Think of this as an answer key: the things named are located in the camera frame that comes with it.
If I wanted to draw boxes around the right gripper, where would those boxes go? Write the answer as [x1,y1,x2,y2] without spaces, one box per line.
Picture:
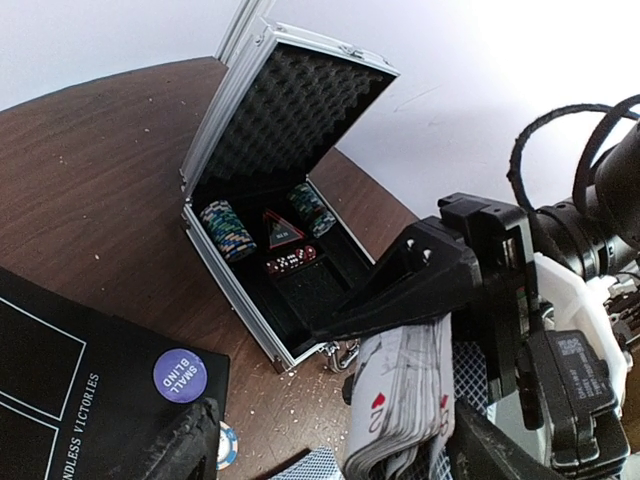
[309,193,631,480]

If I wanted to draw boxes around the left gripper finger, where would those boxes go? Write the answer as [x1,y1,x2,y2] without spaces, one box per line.
[127,397,221,479]

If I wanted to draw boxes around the poker chip stack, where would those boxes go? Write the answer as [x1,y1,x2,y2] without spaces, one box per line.
[217,421,239,471]

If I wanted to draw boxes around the playing card deck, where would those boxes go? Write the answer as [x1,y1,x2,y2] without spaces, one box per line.
[341,314,489,480]

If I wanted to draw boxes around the purple small blind button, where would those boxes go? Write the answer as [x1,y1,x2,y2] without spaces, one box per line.
[152,348,208,404]

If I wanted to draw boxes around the black poker mat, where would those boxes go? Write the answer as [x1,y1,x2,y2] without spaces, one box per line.
[1,271,230,479]

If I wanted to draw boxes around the aluminium poker case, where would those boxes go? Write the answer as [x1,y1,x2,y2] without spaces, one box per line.
[180,18,398,371]

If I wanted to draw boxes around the chip row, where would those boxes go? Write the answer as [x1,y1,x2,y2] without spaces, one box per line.
[199,200,257,263]
[286,183,336,238]

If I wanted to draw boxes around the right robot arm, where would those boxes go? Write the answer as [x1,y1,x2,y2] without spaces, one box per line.
[308,108,639,479]

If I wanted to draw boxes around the red dice in case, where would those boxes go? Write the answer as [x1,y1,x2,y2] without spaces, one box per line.
[265,245,318,276]

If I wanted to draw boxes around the triangular all-in marker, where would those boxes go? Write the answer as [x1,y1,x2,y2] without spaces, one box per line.
[263,209,306,250]

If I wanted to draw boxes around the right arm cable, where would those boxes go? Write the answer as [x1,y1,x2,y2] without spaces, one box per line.
[505,93,640,221]

